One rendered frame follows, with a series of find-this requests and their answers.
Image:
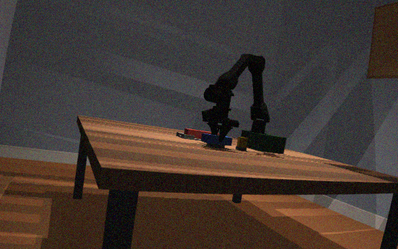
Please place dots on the blue rectangular plate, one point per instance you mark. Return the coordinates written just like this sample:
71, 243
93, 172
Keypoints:
214, 139

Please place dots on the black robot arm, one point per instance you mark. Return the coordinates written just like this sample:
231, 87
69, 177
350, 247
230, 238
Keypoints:
221, 93

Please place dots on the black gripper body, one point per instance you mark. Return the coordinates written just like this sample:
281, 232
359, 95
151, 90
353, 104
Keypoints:
224, 120

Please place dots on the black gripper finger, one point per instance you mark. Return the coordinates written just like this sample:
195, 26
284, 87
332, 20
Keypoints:
214, 128
223, 132

